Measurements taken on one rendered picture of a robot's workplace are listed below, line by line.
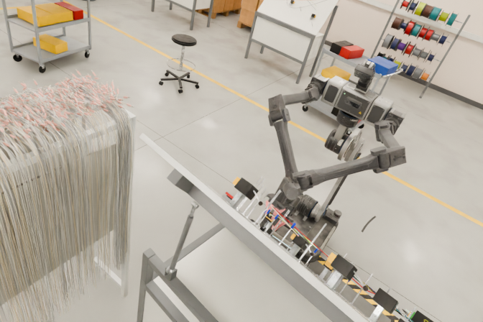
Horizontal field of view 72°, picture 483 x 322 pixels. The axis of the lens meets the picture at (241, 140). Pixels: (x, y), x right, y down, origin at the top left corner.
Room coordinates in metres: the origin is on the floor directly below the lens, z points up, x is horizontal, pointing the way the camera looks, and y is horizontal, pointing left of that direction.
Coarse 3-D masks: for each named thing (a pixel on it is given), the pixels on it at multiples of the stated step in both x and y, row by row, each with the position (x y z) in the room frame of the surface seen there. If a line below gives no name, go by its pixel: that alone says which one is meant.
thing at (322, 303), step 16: (176, 176) 0.73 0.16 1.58; (192, 192) 0.76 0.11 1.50; (208, 208) 0.72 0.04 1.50; (224, 224) 0.67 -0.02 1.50; (240, 224) 0.67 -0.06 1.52; (240, 240) 0.64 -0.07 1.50; (256, 240) 0.63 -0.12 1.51; (272, 256) 0.60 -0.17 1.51; (288, 272) 0.56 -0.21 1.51; (304, 288) 0.53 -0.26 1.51; (320, 304) 0.50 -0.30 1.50; (336, 320) 0.47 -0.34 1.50; (352, 320) 0.47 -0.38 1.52
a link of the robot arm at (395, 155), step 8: (384, 120) 1.72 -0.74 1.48; (376, 128) 1.66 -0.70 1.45; (384, 128) 1.63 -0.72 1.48; (384, 136) 1.53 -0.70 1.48; (392, 136) 1.52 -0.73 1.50; (384, 144) 1.50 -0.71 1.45; (392, 144) 1.40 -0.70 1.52; (384, 152) 1.30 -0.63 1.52; (392, 152) 1.30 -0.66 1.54; (400, 152) 1.31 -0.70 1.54; (384, 160) 1.28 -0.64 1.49; (392, 160) 1.29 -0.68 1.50; (400, 160) 1.30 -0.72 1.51; (384, 168) 1.27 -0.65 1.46
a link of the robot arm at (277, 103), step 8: (312, 88) 1.87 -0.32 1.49; (280, 96) 1.58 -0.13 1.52; (288, 96) 1.66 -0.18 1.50; (296, 96) 1.72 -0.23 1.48; (304, 96) 1.79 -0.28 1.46; (312, 96) 1.81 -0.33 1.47; (272, 104) 1.56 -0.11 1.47; (280, 104) 1.54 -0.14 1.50; (288, 104) 1.65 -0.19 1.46; (272, 112) 1.53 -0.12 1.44; (280, 112) 1.51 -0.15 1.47; (272, 120) 1.52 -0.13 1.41
